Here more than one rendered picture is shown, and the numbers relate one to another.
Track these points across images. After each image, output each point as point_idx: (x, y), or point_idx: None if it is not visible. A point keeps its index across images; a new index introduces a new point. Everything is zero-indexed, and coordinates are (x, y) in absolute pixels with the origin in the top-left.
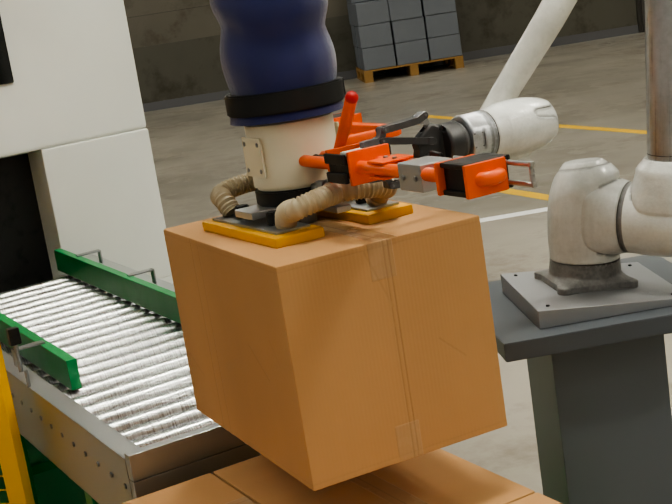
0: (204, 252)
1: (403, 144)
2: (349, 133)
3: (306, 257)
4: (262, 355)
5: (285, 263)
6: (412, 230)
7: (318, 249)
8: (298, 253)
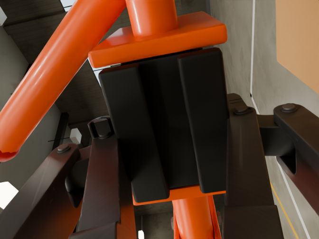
0: None
1: (136, 235)
2: (72, 69)
3: (295, 66)
4: None
5: (281, 60)
6: None
7: (313, 40)
8: (297, 24)
